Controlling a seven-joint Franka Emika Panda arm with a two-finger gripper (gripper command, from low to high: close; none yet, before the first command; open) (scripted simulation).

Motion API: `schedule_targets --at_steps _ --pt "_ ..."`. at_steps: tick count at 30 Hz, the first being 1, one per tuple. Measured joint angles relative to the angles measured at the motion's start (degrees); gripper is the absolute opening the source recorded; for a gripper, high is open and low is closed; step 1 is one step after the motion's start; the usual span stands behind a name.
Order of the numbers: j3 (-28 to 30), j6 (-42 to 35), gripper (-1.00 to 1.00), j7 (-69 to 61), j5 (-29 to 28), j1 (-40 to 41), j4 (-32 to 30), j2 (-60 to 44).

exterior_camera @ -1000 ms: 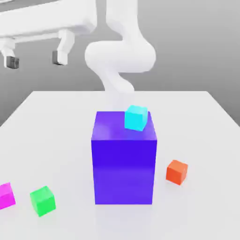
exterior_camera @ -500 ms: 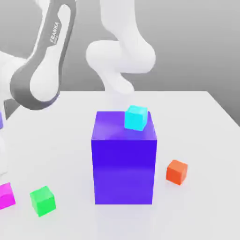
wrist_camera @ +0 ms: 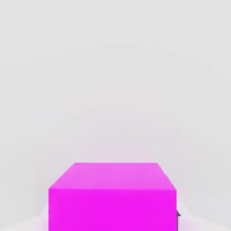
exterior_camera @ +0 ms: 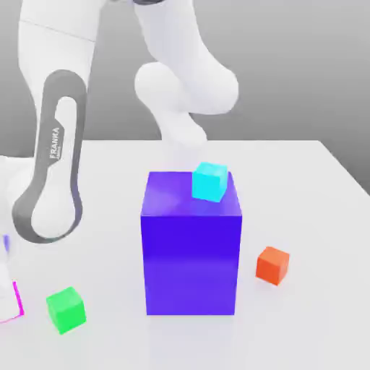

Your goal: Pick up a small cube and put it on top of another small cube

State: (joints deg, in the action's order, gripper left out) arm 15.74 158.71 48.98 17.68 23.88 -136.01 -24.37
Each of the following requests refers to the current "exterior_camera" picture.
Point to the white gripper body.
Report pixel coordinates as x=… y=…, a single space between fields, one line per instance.
x=6 y=292

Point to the small magenta cube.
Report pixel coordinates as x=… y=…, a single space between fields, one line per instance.
x=19 y=300

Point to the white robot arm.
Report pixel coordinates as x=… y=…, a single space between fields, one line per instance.
x=57 y=52

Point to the small green cube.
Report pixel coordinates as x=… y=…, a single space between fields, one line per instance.
x=66 y=310

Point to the small cyan cube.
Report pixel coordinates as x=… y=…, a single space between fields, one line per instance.
x=208 y=183

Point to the small orange cube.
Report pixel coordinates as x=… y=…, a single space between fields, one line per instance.
x=271 y=266

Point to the large purple box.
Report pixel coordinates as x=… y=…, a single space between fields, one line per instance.
x=190 y=260

